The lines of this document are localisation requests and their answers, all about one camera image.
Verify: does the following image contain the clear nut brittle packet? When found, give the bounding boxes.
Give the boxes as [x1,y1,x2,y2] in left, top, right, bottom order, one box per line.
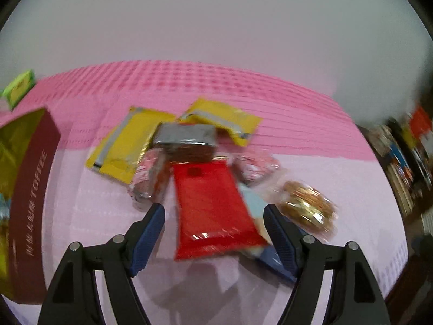
[277,180,337,235]

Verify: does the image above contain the blue cracker packet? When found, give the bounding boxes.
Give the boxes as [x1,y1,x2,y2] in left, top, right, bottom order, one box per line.
[237,183,296,283]

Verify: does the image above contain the brown clear candy packet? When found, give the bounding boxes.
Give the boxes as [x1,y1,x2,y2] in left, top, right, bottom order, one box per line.
[129,148,171,211]

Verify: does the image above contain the red snack packet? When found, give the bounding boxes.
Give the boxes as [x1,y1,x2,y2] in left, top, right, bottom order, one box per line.
[172,160,267,261]

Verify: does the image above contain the pink white candy packet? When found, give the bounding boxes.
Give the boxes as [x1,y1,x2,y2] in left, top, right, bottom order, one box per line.
[233,150,280,185]

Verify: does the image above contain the silver brown snack packet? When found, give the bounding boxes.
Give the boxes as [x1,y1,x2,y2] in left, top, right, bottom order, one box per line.
[152,122,217,162]

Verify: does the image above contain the long yellow snack packet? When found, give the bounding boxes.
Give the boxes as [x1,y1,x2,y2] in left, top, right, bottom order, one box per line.
[85,106,176,185]

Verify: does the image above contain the dark wooden side cabinet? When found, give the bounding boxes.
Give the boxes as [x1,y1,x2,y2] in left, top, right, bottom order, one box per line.
[358,119,432,324]

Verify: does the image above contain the red toffee tin box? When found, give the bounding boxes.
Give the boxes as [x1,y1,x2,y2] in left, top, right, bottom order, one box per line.
[1,108,60,304]

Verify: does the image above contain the red paper bag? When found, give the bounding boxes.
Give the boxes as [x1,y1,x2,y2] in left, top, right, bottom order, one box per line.
[409,106,432,140]

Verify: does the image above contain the pink checkered tablecloth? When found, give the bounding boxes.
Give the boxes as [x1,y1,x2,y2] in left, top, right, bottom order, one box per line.
[1,60,408,324]

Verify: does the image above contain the small yellow snack packet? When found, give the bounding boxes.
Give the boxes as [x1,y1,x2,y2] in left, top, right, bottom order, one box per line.
[178,97,262,147]

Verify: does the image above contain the green tissue box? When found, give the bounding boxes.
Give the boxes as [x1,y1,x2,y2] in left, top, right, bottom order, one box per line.
[1,69,36,112]

